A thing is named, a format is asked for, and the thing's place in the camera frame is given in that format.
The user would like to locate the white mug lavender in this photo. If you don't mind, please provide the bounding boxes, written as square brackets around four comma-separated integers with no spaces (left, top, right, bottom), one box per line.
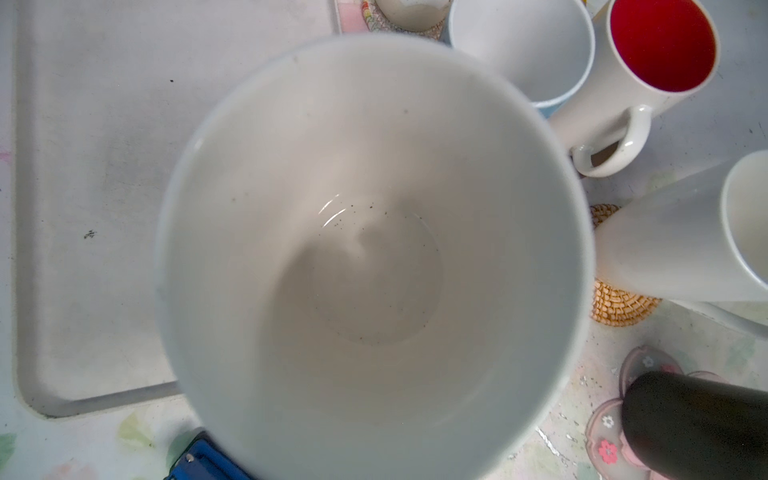
[154,33,595,479]

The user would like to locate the black mug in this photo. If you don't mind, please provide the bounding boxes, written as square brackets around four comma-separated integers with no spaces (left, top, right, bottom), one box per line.
[621,372,767,479]

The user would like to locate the beige tray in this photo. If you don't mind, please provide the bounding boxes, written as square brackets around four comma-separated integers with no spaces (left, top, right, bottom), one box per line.
[11,1,339,418]

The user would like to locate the red interior mug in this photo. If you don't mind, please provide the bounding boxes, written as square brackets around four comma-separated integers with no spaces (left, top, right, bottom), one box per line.
[549,0,720,178]

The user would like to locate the white mug blue base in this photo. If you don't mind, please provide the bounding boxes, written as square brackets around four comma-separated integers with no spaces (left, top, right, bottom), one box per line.
[442,0,596,118]

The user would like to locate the rattan round coaster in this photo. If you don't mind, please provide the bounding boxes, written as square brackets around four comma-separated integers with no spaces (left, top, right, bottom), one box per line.
[589,203,662,328]

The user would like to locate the pink flower coaster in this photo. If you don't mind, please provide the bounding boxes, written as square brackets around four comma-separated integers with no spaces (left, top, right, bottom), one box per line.
[585,345,727,479]

